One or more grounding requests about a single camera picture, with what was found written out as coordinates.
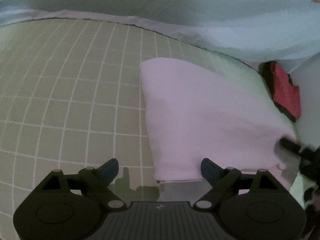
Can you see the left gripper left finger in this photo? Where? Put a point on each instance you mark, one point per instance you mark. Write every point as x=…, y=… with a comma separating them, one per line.
x=95, y=183

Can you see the light blue carrot-print quilt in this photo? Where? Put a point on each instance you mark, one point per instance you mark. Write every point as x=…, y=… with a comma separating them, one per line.
x=249, y=30

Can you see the red and black folded garment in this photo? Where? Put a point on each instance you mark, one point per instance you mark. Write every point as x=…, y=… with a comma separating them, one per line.
x=285, y=95

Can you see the white garment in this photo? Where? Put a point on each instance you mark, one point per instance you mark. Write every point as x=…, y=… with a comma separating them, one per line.
x=192, y=113

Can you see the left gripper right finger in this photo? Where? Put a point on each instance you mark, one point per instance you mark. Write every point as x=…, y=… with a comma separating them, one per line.
x=223, y=183

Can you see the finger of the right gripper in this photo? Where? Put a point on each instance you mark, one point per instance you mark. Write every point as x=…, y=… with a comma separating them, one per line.
x=307, y=155

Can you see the green grid bed sheet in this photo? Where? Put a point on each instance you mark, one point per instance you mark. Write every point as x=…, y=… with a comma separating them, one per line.
x=71, y=98

